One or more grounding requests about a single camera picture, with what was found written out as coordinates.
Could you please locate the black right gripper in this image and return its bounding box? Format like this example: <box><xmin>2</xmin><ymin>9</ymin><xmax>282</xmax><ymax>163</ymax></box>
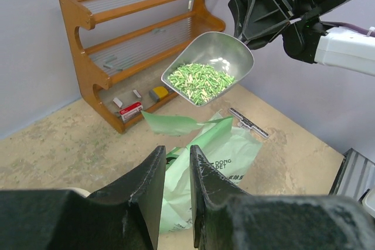
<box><xmin>228</xmin><ymin>0</ymin><xmax>294</xmax><ymax>50</ymax></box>

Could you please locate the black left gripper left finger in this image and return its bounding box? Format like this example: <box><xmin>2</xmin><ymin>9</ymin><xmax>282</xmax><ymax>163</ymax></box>
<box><xmin>1</xmin><ymin>146</ymin><xmax>166</xmax><ymax>249</ymax></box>

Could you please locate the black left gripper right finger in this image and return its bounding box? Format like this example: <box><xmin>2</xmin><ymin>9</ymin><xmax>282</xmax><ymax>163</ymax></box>
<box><xmin>189</xmin><ymin>145</ymin><xmax>374</xmax><ymax>249</ymax></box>

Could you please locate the green cat litter bag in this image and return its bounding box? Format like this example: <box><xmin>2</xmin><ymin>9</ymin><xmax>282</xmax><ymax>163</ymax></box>
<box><xmin>142</xmin><ymin>111</ymin><xmax>263</xmax><ymax>234</ymax></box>

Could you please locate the silver metal scoop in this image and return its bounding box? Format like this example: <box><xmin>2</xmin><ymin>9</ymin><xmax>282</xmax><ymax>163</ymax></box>
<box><xmin>161</xmin><ymin>32</ymin><xmax>254</xmax><ymax>107</ymax></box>

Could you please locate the black white bag sealing strip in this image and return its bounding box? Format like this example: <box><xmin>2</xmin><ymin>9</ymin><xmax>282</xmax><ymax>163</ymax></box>
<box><xmin>229</xmin><ymin>108</ymin><xmax>269</xmax><ymax>139</ymax></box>

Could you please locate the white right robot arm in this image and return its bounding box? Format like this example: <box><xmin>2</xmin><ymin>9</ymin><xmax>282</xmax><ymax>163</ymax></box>
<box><xmin>228</xmin><ymin>0</ymin><xmax>374</xmax><ymax>76</ymax></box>

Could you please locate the beige green litter box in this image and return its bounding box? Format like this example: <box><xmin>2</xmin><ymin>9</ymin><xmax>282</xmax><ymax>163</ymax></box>
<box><xmin>66</xmin><ymin>187</ymin><xmax>91</xmax><ymax>198</ymax></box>

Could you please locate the green litter pellets pile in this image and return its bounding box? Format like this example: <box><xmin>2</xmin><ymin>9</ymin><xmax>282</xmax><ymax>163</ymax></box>
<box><xmin>167</xmin><ymin>63</ymin><xmax>237</xmax><ymax>106</ymax></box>

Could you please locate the red white small box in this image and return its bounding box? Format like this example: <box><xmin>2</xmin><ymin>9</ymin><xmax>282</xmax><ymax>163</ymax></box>
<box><xmin>114</xmin><ymin>99</ymin><xmax>143</xmax><ymax>123</ymax></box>

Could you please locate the yellow small block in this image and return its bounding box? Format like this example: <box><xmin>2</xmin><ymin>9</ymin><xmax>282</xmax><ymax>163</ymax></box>
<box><xmin>148</xmin><ymin>86</ymin><xmax>169</xmax><ymax>102</ymax></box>

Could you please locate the wooden shelf rack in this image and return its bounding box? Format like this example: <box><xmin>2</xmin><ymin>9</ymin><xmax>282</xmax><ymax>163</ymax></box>
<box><xmin>59</xmin><ymin>0</ymin><xmax>226</xmax><ymax>133</ymax></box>

